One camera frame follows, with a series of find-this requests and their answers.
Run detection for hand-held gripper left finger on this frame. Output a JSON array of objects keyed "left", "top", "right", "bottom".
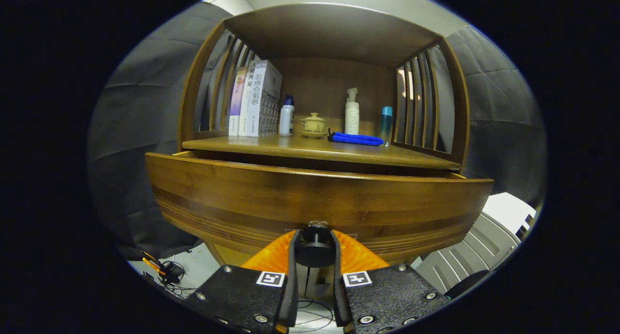
[{"left": 184, "top": 229, "right": 302, "bottom": 334}]

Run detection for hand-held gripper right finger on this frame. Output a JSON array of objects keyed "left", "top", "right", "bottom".
[{"left": 330, "top": 229, "right": 451, "bottom": 334}]

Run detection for black drawer knob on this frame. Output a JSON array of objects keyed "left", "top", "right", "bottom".
[{"left": 294, "top": 221, "right": 337, "bottom": 268}]

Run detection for wooden drawer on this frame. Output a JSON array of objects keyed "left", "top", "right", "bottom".
[{"left": 145, "top": 150, "right": 495, "bottom": 267}]

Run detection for wooden countertop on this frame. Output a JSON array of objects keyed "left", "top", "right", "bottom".
[{"left": 182, "top": 133, "right": 462, "bottom": 171}]

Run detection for wooden cabinet with slatted sides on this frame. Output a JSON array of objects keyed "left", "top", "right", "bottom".
[{"left": 177, "top": 2, "right": 471, "bottom": 296}]

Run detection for dark round object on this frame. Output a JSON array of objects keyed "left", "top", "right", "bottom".
[{"left": 443, "top": 270, "right": 491, "bottom": 301}]

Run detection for orange black tool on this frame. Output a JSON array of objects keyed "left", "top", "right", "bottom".
[{"left": 140, "top": 250, "right": 186, "bottom": 285}]

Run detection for blue folded cloth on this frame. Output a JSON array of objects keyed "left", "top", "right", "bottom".
[{"left": 327, "top": 129, "right": 385, "bottom": 147}]

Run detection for white grey printer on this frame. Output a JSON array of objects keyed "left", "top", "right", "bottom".
[{"left": 414, "top": 192, "right": 537, "bottom": 296}]

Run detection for yellow lidded teacup with saucer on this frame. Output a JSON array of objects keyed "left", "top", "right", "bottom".
[{"left": 298, "top": 112, "right": 328, "bottom": 139}]

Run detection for white bottle with blue cap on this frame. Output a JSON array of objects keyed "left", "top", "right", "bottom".
[{"left": 279, "top": 95, "right": 295, "bottom": 137}]

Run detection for teal blue bottle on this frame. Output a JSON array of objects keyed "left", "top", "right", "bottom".
[{"left": 379, "top": 106, "right": 393, "bottom": 143}]

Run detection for white pump bottle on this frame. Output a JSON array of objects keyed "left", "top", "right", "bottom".
[{"left": 344, "top": 88, "right": 360, "bottom": 135}]

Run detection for thick white book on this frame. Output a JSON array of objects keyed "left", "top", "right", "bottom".
[{"left": 247, "top": 60, "right": 283, "bottom": 138}]

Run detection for thin white book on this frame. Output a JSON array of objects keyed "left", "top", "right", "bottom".
[{"left": 239, "top": 63, "right": 256, "bottom": 137}]

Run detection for pink purple book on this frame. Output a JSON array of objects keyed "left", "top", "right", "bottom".
[{"left": 228, "top": 67, "right": 248, "bottom": 137}]

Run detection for black floor cables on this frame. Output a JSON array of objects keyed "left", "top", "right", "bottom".
[{"left": 291, "top": 299, "right": 340, "bottom": 334}]

